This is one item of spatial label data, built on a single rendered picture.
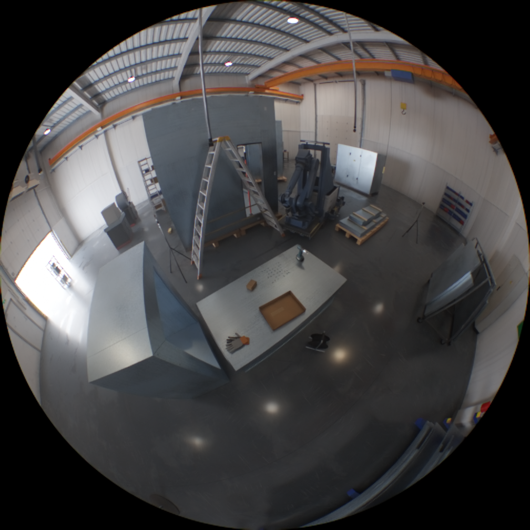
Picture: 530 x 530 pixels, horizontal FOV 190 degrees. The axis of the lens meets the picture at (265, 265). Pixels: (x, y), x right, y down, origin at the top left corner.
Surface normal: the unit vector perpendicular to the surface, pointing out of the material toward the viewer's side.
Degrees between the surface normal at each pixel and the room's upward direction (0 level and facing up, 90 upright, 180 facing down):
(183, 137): 90
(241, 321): 0
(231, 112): 90
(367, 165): 90
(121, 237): 90
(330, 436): 0
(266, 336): 0
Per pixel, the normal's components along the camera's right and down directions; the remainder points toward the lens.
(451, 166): -0.83, 0.43
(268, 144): 0.56, 0.57
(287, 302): -0.06, -0.69
